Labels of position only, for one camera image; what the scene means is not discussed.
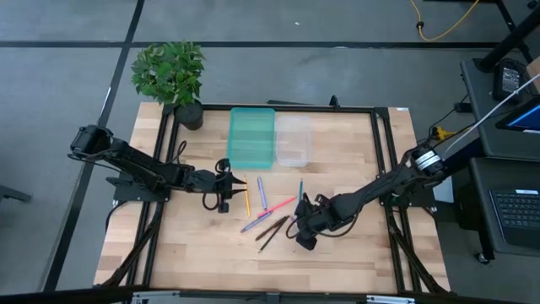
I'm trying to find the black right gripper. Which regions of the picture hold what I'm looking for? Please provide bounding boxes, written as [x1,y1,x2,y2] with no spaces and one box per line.
[291,192,345,251]

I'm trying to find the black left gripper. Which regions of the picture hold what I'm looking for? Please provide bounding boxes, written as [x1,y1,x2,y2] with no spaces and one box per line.
[195,158,248,214]

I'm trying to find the pink pencil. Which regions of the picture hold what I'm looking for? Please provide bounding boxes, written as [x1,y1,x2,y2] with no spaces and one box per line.
[256,195,298,219]

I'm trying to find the light periwinkle pen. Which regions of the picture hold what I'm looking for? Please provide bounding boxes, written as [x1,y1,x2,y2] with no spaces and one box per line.
[256,176,268,211]

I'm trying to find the dark brown pen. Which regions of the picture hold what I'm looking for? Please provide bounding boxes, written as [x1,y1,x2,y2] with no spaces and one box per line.
[254,215,289,242]

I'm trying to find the black pencil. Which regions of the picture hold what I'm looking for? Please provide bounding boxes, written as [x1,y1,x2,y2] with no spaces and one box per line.
[256,215,291,254]

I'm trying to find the translucent blue click pen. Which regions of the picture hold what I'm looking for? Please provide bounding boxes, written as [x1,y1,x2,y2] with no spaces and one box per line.
[240,210,273,234]

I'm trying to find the teal plastic bin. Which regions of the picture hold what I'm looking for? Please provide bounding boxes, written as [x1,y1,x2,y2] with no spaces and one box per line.
[226,106,276,171]

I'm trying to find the clear plastic bin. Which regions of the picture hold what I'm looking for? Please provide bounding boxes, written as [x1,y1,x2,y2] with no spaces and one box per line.
[274,115,314,168]

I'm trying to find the green potted plant black pot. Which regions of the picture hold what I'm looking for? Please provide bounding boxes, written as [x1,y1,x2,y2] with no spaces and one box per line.
[130,40,208,131]

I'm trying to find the black support bar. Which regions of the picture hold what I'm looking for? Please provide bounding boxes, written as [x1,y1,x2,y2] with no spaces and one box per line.
[440,137,484,170]

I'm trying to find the dark grey desk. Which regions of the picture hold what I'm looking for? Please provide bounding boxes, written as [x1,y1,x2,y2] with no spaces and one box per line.
[468,156,540,259]
[459,57,540,161]

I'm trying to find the black crossbar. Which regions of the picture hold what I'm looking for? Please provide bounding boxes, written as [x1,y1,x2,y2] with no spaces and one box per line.
[0,285,540,304]

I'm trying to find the black laptop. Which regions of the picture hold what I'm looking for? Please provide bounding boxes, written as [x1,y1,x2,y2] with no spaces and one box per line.
[489,187,540,251]

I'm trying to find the dark furniture leg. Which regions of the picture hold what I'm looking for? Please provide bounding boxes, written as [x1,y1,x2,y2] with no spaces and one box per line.
[0,184,34,204]

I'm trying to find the monitor with blue screen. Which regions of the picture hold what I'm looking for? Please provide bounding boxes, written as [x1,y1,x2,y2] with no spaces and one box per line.
[494,95,540,135]

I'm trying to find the black power adapter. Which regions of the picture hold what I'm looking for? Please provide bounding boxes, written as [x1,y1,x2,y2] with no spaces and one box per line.
[492,58,527,106]

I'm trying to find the thick black bar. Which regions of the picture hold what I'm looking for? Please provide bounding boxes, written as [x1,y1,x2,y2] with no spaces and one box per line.
[476,6,540,73]

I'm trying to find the brown cardboard box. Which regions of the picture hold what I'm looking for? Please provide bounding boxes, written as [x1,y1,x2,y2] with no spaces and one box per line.
[526,56,540,95]

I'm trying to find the thin black strut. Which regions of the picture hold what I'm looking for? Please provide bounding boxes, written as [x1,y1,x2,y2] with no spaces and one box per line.
[495,0,533,64]

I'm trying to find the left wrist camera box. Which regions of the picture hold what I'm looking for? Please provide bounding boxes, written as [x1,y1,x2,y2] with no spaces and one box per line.
[196,168,220,193]

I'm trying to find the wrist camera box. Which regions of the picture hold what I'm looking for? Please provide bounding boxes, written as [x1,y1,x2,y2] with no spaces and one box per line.
[315,198,343,231]
[196,168,220,193]

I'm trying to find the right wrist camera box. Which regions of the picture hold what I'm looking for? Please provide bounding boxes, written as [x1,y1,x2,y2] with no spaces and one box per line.
[315,198,343,231]

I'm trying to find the black left wrist camera cable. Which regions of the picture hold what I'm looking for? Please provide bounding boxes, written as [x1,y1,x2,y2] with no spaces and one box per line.
[201,191,221,213]

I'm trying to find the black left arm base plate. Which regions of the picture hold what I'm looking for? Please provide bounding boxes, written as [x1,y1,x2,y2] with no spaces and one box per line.
[105,173,172,203]

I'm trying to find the black aluminium table frame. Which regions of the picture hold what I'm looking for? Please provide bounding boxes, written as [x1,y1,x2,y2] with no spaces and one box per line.
[94,95,451,296]

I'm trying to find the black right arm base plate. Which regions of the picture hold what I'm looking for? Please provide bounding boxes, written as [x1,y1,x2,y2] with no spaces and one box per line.
[376,185,437,209]

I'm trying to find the silver metal bracket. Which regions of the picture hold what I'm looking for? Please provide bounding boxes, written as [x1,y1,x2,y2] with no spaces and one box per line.
[364,294,417,304]
[129,290,181,304]

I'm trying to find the yellow power cable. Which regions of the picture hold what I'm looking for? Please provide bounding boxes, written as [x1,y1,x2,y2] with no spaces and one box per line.
[408,0,481,43]

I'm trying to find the white cable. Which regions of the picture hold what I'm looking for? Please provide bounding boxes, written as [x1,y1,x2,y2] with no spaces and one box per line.
[442,73,540,155]

